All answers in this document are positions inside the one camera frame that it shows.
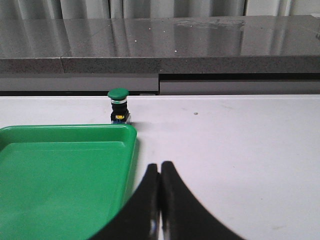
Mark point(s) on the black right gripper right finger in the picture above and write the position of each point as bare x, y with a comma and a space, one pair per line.
183, 216

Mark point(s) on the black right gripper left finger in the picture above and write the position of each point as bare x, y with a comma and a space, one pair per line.
139, 219

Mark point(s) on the green mushroom push button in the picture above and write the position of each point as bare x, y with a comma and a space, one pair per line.
119, 104

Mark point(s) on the green plastic tray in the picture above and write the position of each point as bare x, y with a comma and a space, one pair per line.
63, 182

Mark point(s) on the grey stone counter ledge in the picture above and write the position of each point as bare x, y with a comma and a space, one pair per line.
239, 55

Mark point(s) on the grey pleated curtain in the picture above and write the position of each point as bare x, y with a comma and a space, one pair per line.
144, 9

